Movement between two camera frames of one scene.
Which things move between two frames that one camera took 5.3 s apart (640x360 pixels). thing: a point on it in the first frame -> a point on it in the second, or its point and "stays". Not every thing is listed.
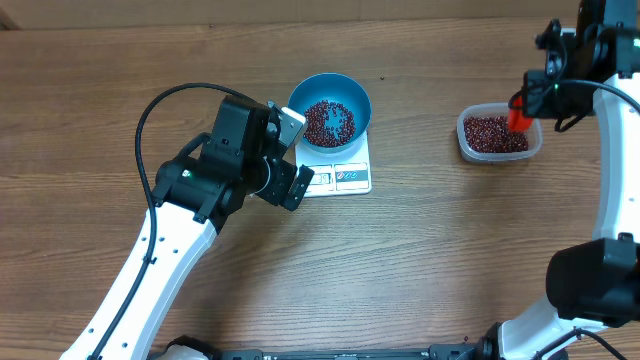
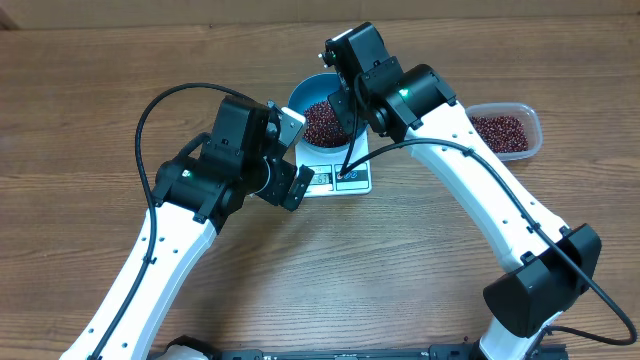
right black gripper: (538, 100) -> (341, 107)
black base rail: (436, 351) stays
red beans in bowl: (328, 124) stays
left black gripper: (278, 193) stays
